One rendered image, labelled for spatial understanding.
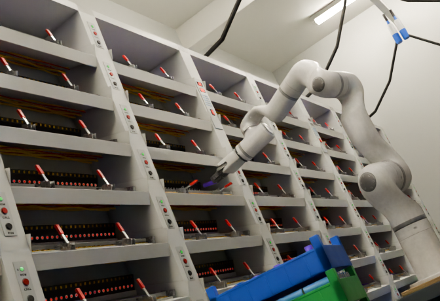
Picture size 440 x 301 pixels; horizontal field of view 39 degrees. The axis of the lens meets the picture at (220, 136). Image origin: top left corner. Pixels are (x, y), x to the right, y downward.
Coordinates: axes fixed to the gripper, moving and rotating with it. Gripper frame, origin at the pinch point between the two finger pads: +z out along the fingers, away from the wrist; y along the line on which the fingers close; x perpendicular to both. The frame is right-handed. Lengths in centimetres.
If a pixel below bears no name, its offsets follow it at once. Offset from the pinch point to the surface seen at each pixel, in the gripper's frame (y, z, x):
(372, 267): -155, 15, 51
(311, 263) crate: 99, -49, 71
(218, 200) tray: 8.2, 1.8, 11.0
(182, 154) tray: 22.1, -2.8, -8.6
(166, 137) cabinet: -6.2, 11.7, -34.9
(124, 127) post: 55, -5, -16
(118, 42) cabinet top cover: 22, -8, -70
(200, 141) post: -14.9, 2.7, -25.5
